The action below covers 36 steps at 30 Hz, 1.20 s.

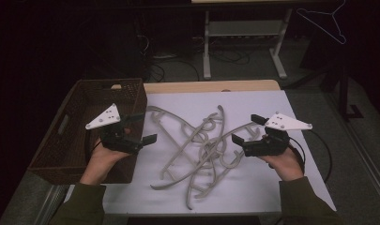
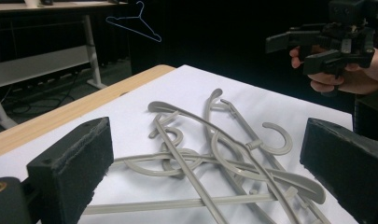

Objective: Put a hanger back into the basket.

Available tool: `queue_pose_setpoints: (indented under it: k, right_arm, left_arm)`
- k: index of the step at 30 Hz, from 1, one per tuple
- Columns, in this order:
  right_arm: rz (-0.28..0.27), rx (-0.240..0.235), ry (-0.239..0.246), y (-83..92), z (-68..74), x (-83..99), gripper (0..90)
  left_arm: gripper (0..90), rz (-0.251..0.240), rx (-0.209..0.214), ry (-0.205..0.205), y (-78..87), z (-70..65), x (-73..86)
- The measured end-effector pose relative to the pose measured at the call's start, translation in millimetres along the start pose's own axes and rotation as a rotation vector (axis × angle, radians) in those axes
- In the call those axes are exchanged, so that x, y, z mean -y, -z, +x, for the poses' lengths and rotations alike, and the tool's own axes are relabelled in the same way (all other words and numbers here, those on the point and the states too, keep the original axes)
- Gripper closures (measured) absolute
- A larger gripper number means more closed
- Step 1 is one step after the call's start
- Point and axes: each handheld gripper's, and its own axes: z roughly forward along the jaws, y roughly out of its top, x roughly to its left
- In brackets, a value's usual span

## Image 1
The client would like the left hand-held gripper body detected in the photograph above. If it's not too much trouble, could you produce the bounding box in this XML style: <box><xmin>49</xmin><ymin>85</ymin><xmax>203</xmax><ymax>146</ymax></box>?
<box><xmin>84</xmin><ymin>103</ymin><xmax>145</xmax><ymax>156</ymax></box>

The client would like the white metal desk frame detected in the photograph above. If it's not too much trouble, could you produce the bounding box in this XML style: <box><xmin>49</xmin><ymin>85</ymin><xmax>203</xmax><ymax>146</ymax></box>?
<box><xmin>202</xmin><ymin>8</ymin><xmax>294</xmax><ymax>81</ymax></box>

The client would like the brown wicker basket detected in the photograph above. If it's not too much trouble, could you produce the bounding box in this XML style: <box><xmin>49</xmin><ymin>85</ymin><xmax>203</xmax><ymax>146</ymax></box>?
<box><xmin>27</xmin><ymin>78</ymin><xmax>148</xmax><ymax>186</ymax></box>

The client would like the person's right hand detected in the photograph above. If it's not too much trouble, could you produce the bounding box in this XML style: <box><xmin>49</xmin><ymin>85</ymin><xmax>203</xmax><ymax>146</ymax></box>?
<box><xmin>259</xmin><ymin>146</ymin><xmax>306</xmax><ymax>183</ymax></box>

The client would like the grey plastic hanger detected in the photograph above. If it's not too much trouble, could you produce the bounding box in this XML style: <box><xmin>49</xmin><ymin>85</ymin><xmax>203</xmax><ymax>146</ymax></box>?
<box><xmin>149</xmin><ymin>121</ymin><xmax>262</xmax><ymax>191</ymax></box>
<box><xmin>146</xmin><ymin>105</ymin><xmax>210</xmax><ymax>167</ymax></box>
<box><xmin>193</xmin><ymin>149</ymin><xmax>246</xmax><ymax>200</ymax></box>
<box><xmin>186</xmin><ymin>104</ymin><xmax>226</xmax><ymax>210</ymax></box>
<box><xmin>159</xmin><ymin>112</ymin><xmax>226</xmax><ymax>181</ymax></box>

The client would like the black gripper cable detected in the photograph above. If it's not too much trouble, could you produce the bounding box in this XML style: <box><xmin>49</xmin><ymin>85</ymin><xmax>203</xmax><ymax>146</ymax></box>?
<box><xmin>287</xmin><ymin>129</ymin><xmax>333</xmax><ymax>184</ymax></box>

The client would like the white table cover sheet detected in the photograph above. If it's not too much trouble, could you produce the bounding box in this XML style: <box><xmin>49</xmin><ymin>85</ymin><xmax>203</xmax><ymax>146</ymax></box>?
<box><xmin>101</xmin><ymin>89</ymin><xmax>337</xmax><ymax>215</ymax></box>

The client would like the white power strip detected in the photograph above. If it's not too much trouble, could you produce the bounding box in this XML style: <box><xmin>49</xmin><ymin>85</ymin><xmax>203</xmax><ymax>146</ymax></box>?
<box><xmin>152</xmin><ymin>53</ymin><xmax>180</xmax><ymax>60</ymax></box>

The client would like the black metal stand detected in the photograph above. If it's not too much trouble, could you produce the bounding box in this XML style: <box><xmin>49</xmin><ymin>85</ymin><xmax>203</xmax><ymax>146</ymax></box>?
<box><xmin>320</xmin><ymin>60</ymin><xmax>364</xmax><ymax>122</ymax></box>

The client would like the thin wire hanger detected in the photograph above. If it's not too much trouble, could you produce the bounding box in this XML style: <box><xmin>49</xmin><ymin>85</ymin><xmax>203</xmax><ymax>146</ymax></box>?
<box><xmin>296</xmin><ymin>0</ymin><xmax>348</xmax><ymax>45</ymax></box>

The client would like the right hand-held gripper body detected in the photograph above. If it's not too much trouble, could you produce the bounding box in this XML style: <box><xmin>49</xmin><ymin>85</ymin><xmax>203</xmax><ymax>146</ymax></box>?
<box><xmin>243</xmin><ymin>112</ymin><xmax>313</xmax><ymax>158</ymax></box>

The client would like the person's left hand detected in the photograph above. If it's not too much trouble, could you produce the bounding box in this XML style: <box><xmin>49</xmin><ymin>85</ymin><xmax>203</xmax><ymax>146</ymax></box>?
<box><xmin>81</xmin><ymin>137</ymin><xmax>131</xmax><ymax>186</ymax></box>

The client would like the black floor cable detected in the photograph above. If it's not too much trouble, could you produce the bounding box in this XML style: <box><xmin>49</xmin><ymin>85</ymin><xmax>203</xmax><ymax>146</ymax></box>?
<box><xmin>209</xmin><ymin>49</ymin><xmax>251</xmax><ymax>66</ymax></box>
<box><xmin>149</xmin><ymin>58</ymin><xmax>201</xmax><ymax>83</ymax></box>

